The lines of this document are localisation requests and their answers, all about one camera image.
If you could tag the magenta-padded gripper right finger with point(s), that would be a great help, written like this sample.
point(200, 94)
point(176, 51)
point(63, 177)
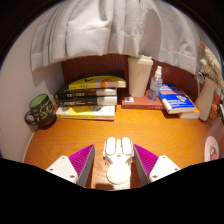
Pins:
point(162, 166)

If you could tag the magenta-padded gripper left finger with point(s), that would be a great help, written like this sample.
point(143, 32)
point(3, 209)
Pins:
point(65, 166)

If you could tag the white computer mouse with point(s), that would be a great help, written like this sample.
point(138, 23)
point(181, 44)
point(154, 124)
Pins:
point(118, 170)

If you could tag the pink cartoon mouse pad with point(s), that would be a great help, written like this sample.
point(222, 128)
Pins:
point(212, 150)

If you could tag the yellow and white book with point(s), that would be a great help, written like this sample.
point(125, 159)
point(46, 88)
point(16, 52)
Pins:
point(85, 112)

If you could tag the orange book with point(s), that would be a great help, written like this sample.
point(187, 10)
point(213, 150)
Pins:
point(190, 115)

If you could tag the dark mug with green inside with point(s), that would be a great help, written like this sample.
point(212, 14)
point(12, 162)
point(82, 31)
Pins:
point(41, 111)

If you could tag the red-brown book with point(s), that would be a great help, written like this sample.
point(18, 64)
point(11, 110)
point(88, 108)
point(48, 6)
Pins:
point(140, 104)

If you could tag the blue book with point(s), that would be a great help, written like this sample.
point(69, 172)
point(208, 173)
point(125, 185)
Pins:
point(176, 99)

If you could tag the thick black book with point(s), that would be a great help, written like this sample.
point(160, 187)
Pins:
point(88, 101)

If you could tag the thin black book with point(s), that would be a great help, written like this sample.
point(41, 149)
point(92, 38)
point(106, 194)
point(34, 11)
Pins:
point(86, 94)

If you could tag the clear spray bottle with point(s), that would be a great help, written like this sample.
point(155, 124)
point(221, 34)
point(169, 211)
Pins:
point(154, 88)

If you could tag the white ceramic vase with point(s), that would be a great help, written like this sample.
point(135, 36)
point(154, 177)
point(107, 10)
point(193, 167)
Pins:
point(206, 100)

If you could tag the yellow and black book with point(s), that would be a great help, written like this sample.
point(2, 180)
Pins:
point(96, 81)

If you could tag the cream tumbler with lid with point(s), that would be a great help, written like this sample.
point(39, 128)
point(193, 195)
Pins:
point(139, 78)

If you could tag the white curtain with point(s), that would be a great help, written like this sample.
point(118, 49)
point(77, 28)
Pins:
point(116, 26)

